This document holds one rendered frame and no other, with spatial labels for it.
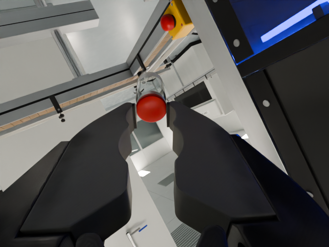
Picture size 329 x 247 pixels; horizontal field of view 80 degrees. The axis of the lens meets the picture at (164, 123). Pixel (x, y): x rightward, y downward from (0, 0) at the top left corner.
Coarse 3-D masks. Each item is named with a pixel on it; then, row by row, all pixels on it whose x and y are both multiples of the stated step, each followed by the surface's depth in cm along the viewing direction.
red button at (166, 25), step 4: (164, 16) 50; (168, 16) 50; (164, 20) 50; (168, 20) 50; (172, 20) 50; (164, 24) 51; (168, 24) 50; (172, 24) 51; (164, 28) 52; (168, 28) 51; (172, 28) 52
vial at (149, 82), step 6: (150, 72) 16; (144, 78) 15; (150, 78) 15; (156, 78) 15; (138, 84) 15; (144, 84) 14; (150, 84) 14; (156, 84) 14; (162, 84) 15; (138, 90) 14; (144, 90) 13; (150, 90) 13; (156, 90) 14; (162, 90) 14; (138, 96) 14; (162, 96) 13
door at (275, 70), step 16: (320, 48) 31; (272, 64) 38; (288, 64) 36; (304, 64) 34; (320, 64) 32; (272, 80) 39; (288, 80) 37; (304, 80) 35; (320, 80) 33; (288, 96) 38; (304, 96) 36; (320, 96) 34; (288, 112) 40; (304, 112) 37; (320, 112) 35; (304, 128) 38; (320, 128) 36; (304, 144) 40; (320, 144) 37; (320, 160) 39; (320, 176) 40
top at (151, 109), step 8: (144, 96) 12; (152, 96) 12; (160, 96) 13; (136, 104) 13; (144, 104) 13; (152, 104) 13; (160, 104) 13; (144, 112) 13; (152, 112) 13; (160, 112) 13; (144, 120) 13; (152, 120) 13
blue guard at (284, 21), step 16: (240, 0) 37; (256, 0) 35; (272, 0) 33; (288, 0) 31; (304, 0) 29; (320, 0) 28; (240, 16) 38; (256, 16) 36; (272, 16) 34; (288, 16) 32; (304, 16) 30; (320, 16) 29; (256, 32) 37; (272, 32) 35; (288, 32) 33; (256, 48) 38
